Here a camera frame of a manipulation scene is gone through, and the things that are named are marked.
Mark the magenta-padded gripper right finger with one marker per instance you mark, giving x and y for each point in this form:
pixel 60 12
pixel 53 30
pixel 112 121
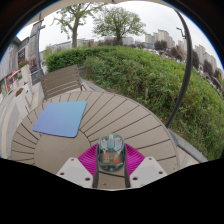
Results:
pixel 148 171

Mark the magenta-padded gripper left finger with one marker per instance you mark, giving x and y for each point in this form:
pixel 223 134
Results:
pixel 75 171

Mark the transparent teal computer mouse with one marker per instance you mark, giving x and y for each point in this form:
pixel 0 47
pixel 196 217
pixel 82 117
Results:
pixel 111 153

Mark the blue gradient mouse pad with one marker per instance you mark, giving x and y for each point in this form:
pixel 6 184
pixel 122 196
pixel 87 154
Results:
pixel 60 119

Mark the white planter box with flowers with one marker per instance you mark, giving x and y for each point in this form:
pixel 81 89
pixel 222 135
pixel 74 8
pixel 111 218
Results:
pixel 25 71
pixel 22 101

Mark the slatted brown outdoor chair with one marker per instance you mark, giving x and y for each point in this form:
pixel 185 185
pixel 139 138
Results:
pixel 61 81

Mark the curved black parasol pole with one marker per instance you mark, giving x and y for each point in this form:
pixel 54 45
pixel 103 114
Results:
pixel 188 66

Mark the grey storefront building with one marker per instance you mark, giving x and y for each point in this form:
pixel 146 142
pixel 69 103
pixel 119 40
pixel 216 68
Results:
pixel 11 60

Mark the tall grey sign pillar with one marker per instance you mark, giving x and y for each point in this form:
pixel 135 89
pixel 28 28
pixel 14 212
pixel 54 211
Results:
pixel 35 46

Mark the distant apartment buildings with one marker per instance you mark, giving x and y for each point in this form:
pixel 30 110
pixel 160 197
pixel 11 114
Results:
pixel 163 36

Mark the bare-trunked leaning tree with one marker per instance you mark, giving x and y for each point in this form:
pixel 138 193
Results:
pixel 74 33

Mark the round leafy green tree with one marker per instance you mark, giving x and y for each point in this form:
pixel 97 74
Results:
pixel 118 21

